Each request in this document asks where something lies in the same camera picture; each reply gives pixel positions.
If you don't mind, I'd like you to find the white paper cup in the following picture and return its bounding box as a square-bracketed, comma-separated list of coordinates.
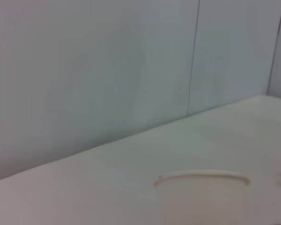
[154, 170, 251, 225]

